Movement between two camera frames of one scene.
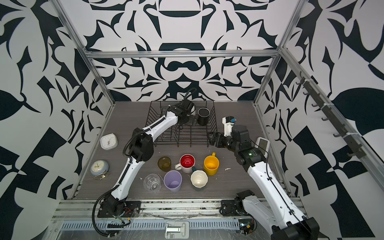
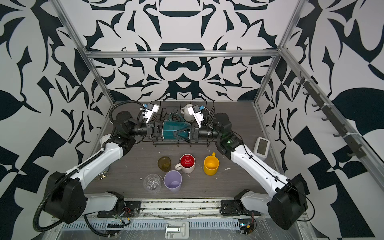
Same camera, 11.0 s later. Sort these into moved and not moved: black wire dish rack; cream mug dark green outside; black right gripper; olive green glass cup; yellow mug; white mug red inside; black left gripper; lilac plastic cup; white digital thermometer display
Moved: black right gripper; cream mug dark green outside; black left gripper
Not moved: black wire dish rack; white mug red inside; yellow mug; white digital thermometer display; olive green glass cup; lilac plastic cup
